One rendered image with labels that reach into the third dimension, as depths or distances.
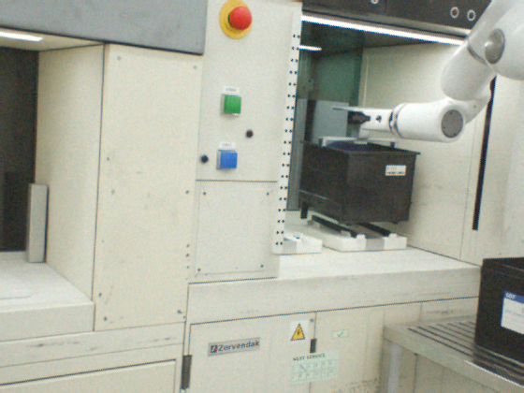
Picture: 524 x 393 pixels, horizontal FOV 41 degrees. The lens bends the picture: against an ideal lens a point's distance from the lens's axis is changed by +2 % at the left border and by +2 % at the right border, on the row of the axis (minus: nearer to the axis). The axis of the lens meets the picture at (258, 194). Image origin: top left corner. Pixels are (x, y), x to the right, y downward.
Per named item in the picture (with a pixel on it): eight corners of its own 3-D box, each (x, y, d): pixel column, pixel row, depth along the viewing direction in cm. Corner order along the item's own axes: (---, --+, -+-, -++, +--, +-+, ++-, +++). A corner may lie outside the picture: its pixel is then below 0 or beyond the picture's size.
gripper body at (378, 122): (385, 136, 161) (356, 133, 171) (420, 138, 166) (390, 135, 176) (389, 103, 161) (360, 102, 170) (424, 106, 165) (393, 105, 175)
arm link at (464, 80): (520, 9, 139) (448, 100, 166) (458, 33, 133) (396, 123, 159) (549, 43, 137) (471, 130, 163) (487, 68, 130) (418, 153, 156)
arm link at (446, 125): (425, 96, 162) (393, 109, 159) (467, 97, 151) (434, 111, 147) (431, 131, 165) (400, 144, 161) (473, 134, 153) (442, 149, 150)
